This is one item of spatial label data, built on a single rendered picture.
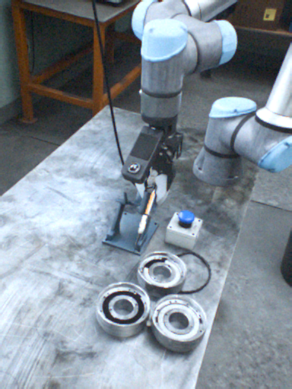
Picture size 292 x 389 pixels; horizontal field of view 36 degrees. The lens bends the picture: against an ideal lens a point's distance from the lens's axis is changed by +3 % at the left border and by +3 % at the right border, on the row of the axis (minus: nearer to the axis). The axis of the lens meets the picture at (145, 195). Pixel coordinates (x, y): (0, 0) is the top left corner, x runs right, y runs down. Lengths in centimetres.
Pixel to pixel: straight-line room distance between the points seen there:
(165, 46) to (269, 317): 152
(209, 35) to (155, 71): 12
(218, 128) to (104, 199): 37
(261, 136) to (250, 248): 128
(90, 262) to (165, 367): 29
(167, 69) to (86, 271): 47
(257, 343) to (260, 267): 44
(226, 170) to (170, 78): 55
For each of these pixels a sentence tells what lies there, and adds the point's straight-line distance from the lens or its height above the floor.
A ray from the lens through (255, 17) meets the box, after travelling 424.
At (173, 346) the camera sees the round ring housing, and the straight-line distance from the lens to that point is 87.
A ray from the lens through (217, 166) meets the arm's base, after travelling 130.
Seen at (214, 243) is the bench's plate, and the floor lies 80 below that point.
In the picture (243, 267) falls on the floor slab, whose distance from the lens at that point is 227.
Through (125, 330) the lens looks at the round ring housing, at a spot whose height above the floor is 83.
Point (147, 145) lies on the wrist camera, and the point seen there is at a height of 110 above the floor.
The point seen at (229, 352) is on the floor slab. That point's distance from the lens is 193.
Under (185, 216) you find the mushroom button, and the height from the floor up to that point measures 87.
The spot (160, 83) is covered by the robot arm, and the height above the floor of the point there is 122.
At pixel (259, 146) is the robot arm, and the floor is 98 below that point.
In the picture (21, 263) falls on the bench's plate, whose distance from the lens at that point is 103.
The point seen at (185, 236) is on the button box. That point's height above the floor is 84.
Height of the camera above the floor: 152
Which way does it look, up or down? 36 degrees down
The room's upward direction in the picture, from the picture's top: 7 degrees clockwise
